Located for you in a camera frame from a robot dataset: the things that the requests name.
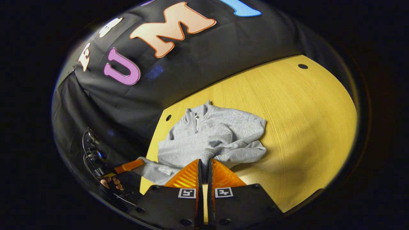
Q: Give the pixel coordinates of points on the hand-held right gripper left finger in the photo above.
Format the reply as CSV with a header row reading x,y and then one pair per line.
x,y
199,191

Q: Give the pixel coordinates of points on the black backdrop cloth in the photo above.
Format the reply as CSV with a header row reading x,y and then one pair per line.
x,y
191,64

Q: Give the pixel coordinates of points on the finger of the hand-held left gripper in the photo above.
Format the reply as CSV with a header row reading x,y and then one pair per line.
x,y
129,165

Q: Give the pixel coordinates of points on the grey zip-neck sweatshirt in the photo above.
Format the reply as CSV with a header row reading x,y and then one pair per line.
x,y
217,134

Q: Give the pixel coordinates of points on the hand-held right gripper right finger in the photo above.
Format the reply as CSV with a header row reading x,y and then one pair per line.
x,y
211,198

